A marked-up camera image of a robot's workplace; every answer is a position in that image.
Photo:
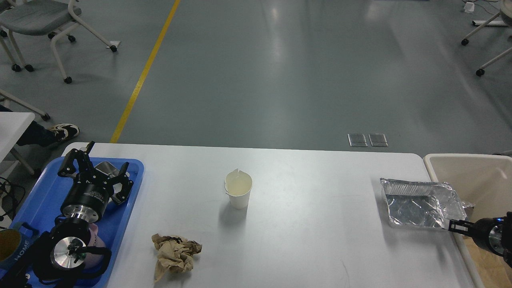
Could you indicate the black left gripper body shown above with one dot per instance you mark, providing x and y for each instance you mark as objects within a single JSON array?
[{"x": 87, "y": 198}]

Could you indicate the brown paper in bin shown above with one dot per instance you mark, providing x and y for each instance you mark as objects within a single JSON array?
[{"x": 493, "y": 271}]

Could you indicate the grey office chair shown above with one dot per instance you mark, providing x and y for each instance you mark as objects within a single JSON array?
[{"x": 43, "y": 17}]

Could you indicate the dark blue HOME mug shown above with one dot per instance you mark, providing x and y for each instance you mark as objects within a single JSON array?
[{"x": 14, "y": 243}]

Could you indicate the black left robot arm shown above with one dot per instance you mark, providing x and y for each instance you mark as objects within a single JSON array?
[{"x": 71, "y": 251}]

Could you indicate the blue plastic tray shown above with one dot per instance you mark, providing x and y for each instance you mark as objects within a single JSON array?
[{"x": 43, "y": 203}]

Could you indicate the beige plastic bin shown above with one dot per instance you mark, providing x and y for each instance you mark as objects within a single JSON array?
[{"x": 485, "y": 181}]

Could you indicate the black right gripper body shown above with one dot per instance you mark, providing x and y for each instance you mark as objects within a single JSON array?
[{"x": 493, "y": 235}]

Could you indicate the pink ribbed mug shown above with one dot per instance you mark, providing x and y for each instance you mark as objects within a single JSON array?
[{"x": 92, "y": 260}]

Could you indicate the person in dark trousers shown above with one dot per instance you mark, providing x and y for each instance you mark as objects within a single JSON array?
[{"x": 37, "y": 134}]

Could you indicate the brown paper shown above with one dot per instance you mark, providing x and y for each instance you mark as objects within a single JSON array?
[
  {"x": 493, "y": 271},
  {"x": 174, "y": 255}
]

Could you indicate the left floor outlet plate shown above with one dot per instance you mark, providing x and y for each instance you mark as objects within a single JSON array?
[{"x": 357, "y": 140}]

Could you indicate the aluminium foil tray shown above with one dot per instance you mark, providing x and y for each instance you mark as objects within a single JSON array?
[{"x": 421, "y": 205}]

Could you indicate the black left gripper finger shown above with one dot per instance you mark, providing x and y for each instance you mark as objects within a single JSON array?
[
  {"x": 77, "y": 164},
  {"x": 126, "y": 185}
]

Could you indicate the white side table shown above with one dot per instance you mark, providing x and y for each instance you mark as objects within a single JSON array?
[{"x": 12, "y": 126}]

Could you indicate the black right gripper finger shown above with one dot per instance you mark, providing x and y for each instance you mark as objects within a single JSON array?
[{"x": 460, "y": 226}]

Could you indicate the right floor outlet plate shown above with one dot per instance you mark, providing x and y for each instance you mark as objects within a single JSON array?
[{"x": 378, "y": 140}]

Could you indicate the stainless steel rectangular tin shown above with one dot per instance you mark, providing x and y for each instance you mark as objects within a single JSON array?
[{"x": 107, "y": 172}]

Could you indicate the white paper cup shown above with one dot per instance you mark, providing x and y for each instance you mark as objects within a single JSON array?
[{"x": 238, "y": 185}]

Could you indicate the floor outlet plate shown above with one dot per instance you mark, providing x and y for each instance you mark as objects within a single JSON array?
[
  {"x": 357, "y": 140},
  {"x": 378, "y": 140}
]

